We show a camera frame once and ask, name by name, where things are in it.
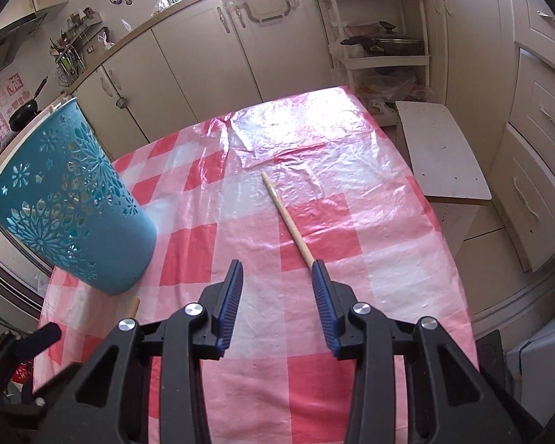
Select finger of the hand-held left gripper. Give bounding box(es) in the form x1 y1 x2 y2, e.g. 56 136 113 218
23 323 62 360

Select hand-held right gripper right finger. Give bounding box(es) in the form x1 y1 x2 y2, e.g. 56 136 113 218
311 260 532 444

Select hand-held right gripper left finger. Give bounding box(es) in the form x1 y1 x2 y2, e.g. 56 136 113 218
37 259 245 444

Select blue cut-out plastic basket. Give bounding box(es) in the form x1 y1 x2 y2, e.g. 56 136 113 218
0 97 158 296

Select red white checkered tablecloth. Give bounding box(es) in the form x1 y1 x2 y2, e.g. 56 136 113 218
32 85 479 444

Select black rectangular object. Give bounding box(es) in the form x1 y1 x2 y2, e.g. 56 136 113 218
475 330 507 380

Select white wooden stool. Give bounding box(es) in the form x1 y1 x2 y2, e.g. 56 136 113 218
394 100 492 260

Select white box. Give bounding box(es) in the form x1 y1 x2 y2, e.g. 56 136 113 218
504 314 555 389

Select black frying pan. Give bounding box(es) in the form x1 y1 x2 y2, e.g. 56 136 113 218
8 76 49 132

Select crumpled plastic bag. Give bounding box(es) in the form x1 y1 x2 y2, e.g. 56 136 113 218
351 67 428 114

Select cream kitchen cabinets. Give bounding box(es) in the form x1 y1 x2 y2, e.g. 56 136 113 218
0 0 519 149

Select pan with glass lid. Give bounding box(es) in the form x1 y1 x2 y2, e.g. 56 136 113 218
340 21 426 58

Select kitchen utensil rack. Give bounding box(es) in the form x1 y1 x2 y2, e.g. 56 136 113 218
48 28 91 84

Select cream drawer cabinet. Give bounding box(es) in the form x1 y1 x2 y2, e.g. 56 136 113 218
460 0 555 273

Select black range hood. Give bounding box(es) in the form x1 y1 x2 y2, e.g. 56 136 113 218
0 11 49 61

